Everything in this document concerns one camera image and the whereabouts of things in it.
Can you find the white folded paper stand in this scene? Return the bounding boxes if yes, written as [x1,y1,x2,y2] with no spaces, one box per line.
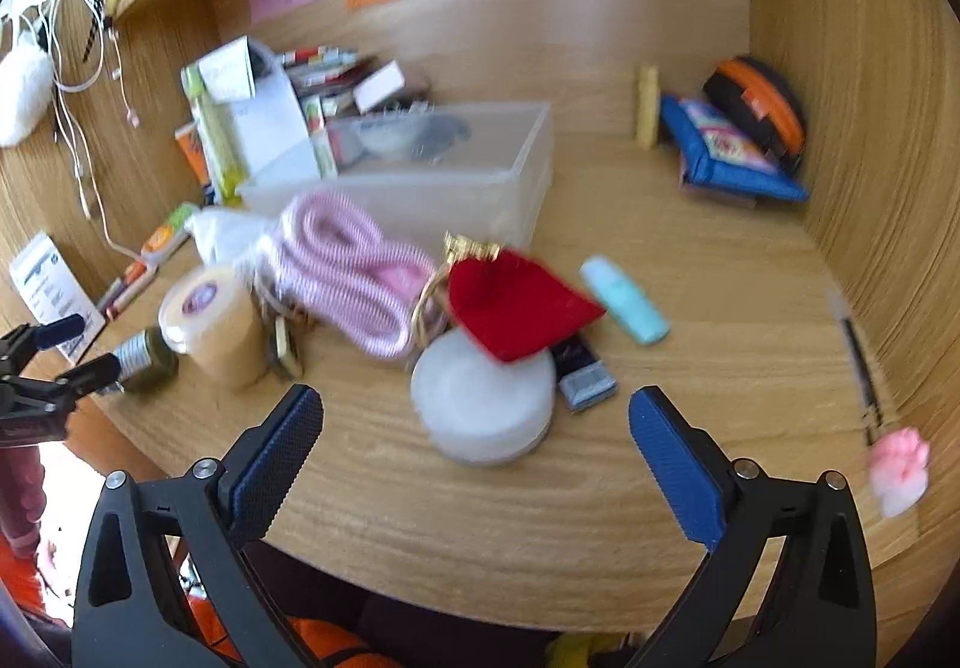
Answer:
[197,36,320,186]

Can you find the white fluffy plush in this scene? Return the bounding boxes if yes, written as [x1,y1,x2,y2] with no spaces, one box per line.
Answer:
[0,31,53,148]

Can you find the orange sunscreen tube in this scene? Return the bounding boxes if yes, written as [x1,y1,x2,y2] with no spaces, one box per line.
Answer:
[174,122,210,187]

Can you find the fruit pattern sticker strip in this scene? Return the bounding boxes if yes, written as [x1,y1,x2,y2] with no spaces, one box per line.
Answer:
[299,95,338,179]

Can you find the small yellow lotion bottle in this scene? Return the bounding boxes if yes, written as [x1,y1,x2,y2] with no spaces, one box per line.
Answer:
[635,65,661,150]

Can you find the white receipt paper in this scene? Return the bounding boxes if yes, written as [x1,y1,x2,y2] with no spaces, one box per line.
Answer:
[8,231,106,366]

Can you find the dark green glass bottle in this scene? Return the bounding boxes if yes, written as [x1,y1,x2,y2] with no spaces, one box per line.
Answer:
[103,327,179,393]

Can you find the small metal lighter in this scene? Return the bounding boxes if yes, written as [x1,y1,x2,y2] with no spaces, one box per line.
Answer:
[259,288,304,381]

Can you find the white round plastic jar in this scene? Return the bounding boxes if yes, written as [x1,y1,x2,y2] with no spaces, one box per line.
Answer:
[410,329,556,467]

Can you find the white small box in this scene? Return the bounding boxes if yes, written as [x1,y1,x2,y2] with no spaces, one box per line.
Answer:
[353,61,407,114]

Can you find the beige tub purple label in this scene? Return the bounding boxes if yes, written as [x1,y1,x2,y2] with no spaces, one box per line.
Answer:
[158,265,267,389]

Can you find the small barcode box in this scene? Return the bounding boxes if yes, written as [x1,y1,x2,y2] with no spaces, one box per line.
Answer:
[550,335,619,413]

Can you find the yellow green spray bottle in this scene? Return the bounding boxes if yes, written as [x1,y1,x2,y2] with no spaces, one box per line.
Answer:
[181,64,247,207]

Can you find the lip balm sticks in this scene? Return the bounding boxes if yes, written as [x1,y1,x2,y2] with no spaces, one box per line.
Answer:
[96,260,158,320]

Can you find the clear plastic storage bin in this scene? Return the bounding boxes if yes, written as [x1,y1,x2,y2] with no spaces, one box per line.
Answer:
[239,101,555,255]

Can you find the blue fabric pouch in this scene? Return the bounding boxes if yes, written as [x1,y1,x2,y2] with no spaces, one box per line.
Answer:
[661,95,809,203]

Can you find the green orange lotion tube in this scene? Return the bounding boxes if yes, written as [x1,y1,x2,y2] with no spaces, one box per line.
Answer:
[140,202,200,267]

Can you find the stack of books and pens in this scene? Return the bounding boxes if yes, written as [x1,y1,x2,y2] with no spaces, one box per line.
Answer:
[277,46,431,118]

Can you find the teal plastic tube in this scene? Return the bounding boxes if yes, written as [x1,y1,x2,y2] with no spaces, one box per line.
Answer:
[579,255,670,345]

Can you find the black orange zip case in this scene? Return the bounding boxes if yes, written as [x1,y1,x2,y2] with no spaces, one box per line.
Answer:
[701,54,807,176]

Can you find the white charging cable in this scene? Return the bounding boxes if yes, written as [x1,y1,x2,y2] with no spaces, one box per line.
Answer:
[21,0,145,261]

